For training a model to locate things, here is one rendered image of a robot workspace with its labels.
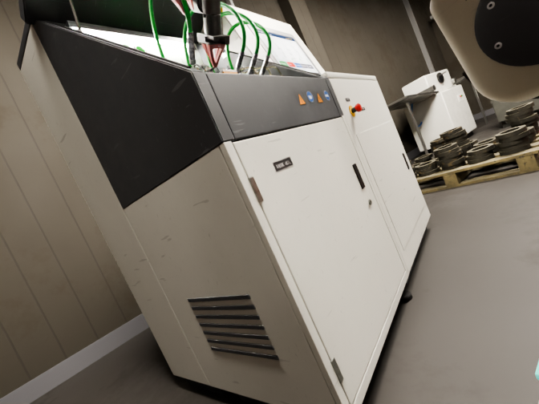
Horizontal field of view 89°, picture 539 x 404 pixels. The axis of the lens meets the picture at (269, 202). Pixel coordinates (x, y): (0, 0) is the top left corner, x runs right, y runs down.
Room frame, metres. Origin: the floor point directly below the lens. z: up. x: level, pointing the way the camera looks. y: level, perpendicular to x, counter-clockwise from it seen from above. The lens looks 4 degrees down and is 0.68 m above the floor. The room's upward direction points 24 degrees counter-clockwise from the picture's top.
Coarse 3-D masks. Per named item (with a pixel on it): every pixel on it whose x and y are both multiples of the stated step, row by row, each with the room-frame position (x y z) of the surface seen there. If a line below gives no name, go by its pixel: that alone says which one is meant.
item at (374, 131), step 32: (224, 32) 1.37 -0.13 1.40; (288, 32) 1.78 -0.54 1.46; (352, 96) 1.26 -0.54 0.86; (352, 128) 1.15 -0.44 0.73; (384, 128) 1.47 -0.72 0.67; (384, 160) 1.32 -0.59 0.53; (384, 192) 1.19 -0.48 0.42; (416, 192) 1.56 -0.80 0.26; (416, 224) 1.39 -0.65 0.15; (416, 256) 1.37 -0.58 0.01
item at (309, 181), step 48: (240, 144) 0.63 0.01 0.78; (288, 144) 0.77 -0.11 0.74; (336, 144) 0.99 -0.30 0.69; (288, 192) 0.70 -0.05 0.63; (336, 192) 0.88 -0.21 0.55; (288, 240) 0.64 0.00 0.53; (336, 240) 0.79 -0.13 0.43; (384, 240) 1.04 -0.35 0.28; (336, 288) 0.72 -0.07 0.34; (384, 288) 0.92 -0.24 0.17; (336, 336) 0.66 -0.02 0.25
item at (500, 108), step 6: (492, 102) 3.72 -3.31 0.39; (498, 102) 3.68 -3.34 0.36; (504, 102) 3.64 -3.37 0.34; (516, 102) 3.55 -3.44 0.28; (522, 102) 3.50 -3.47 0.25; (528, 102) 3.46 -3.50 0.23; (534, 102) 3.42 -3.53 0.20; (498, 108) 3.70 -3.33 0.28; (504, 108) 3.66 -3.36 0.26; (510, 108) 3.61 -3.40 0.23; (534, 108) 3.43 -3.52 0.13; (498, 114) 3.72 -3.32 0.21; (504, 114) 3.67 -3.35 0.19; (498, 120) 3.74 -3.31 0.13; (504, 120) 3.69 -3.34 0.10; (504, 126) 3.78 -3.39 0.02
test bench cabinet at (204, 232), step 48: (192, 192) 0.71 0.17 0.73; (240, 192) 0.61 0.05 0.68; (144, 240) 0.94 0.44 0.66; (192, 240) 0.77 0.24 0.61; (240, 240) 0.65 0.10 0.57; (192, 288) 0.84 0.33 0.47; (240, 288) 0.70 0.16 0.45; (288, 288) 0.60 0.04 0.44; (192, 336) 0.94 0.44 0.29; (240, 336) 0.76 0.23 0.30; (288, 336) 0.64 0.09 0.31; (384, 336) 0.82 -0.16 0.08; (240, 384) 0.84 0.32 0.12; (288, 384) 0.69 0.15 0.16; (336, 384) 0.60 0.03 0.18
